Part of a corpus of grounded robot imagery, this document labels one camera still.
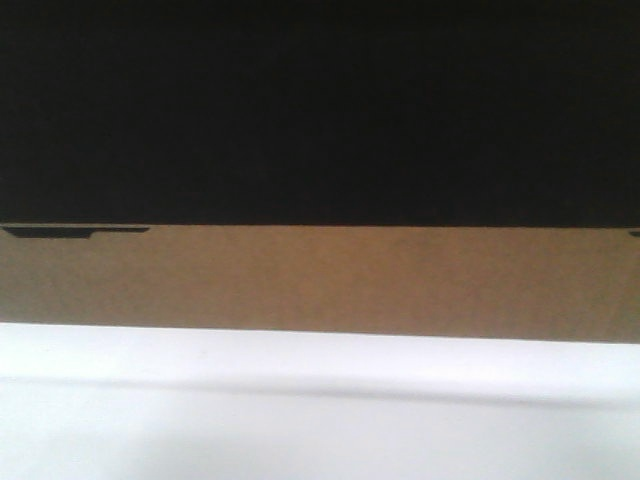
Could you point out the brown EcoFlow cardboard box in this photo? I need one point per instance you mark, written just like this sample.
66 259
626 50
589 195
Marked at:
447 168

